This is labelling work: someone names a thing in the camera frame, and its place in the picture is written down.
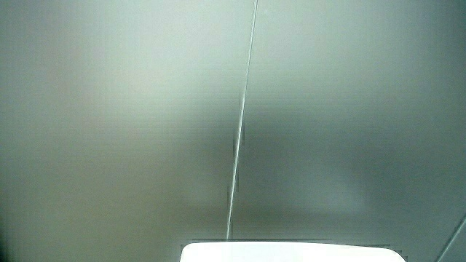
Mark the white rounded flat object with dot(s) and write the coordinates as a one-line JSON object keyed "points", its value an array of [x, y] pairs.
{"points": [[291, 253]]}

